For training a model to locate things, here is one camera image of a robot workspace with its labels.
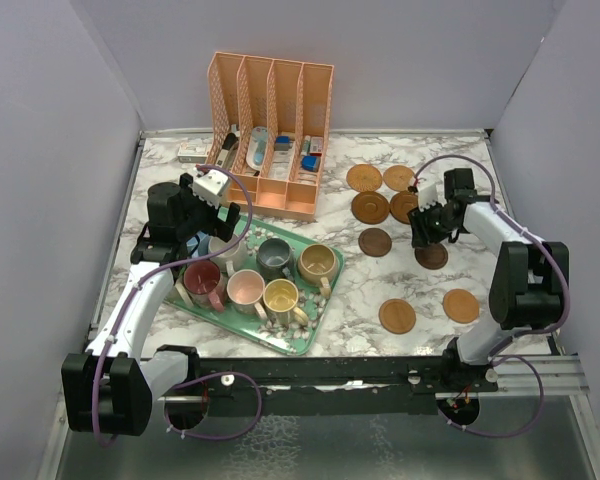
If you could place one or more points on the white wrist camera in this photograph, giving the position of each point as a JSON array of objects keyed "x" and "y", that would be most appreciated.
[
  {"x": 427, "y": 194},
  {"x": 211, "y": 186}
]

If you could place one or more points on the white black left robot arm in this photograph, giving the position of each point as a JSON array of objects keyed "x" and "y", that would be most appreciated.
[{"x": 108, "y": 390}]

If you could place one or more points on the light orange wooden coaster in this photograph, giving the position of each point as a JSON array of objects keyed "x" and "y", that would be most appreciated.
[{"x": 397, "y": 316}]

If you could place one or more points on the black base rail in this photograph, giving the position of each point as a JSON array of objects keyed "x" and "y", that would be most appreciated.
[{"x": 324, "y": 386}]

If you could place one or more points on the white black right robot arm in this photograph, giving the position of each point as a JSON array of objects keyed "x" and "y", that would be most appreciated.
[{"x": 529, "y": 293}]

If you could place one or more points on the green floral tray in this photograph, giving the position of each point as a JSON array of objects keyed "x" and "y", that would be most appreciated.
[{"x": 289, "y": 337}]

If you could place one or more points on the blue stamp box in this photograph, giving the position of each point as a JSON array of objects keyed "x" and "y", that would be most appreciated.
[{"x": 311, "y": 163}]

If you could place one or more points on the maroon red mug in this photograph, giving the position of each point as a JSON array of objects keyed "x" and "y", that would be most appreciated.
[{"x": 206, "y": 285}]

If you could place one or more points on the beige grey mug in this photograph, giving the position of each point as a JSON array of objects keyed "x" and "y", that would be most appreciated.
[{"x": 230, "y": 256}]

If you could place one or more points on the brown wooden ringed coaster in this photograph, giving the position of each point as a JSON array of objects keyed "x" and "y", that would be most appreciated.
[{"x": 401, "y": 204}]

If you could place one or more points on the blue correction tape package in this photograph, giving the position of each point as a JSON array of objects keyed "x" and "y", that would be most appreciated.
[{"x": 257, "y": 148}]

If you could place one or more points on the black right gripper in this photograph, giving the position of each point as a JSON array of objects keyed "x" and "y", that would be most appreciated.
[{"x": 422, "y": 235}]

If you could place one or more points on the small white staples box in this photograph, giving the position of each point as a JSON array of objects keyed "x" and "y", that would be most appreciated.
[{"x": 193, "y": 153}]

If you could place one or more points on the white packaged item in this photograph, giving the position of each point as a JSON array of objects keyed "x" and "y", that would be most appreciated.
[{"x": 282, "y": 156}]

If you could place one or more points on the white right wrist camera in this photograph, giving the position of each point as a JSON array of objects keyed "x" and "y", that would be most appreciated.
[{"x": 427, "y": 194}]

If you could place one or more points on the yellow mug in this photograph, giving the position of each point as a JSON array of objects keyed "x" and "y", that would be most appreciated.
[{"x": 281, "y": 298}]

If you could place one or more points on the green mug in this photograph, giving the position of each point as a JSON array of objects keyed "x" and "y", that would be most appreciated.
[{"x": 179, "y": 294}]

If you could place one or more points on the light blue mug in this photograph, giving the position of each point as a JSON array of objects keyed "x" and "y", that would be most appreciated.
[{"x": 198, "y": 245}]

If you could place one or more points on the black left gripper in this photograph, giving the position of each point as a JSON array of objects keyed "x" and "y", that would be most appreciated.
[{"x": 189, "y": 197}]

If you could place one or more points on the pink mug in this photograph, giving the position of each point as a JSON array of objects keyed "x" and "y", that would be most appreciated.
[{"x": 245, "y": 290}]

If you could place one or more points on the black white stapler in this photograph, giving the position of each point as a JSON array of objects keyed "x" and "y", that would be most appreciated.
[{"x": 229, "y": 148}]

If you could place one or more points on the tan brown mug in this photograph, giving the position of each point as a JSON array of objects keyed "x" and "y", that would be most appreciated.
[{"x": 318, "y": 266}]

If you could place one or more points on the dark walnut coaster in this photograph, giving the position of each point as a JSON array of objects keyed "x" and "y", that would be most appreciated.
[
  {"x": 433, "y": 257},
  {"x": 375, "y": 242}
]

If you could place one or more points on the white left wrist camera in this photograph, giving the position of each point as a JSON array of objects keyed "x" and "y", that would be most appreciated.
[{"x": 211, "y": 186}]

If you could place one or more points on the woven rattan coaster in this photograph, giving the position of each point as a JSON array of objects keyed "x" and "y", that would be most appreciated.
[
  {"x": 364, "y": 178},
  {"x": 398, "y": 177}
]

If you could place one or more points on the red white small box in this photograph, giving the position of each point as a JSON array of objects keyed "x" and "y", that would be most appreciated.
[{"x": 312, "y": 146}]

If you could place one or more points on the dark grey blue mug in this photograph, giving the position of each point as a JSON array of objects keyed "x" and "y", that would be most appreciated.
[{"x": 275, "y": 260}]

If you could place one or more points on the orange plastic desk organizer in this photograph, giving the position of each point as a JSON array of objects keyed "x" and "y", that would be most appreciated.
[{"x": 283, "y": 96}]

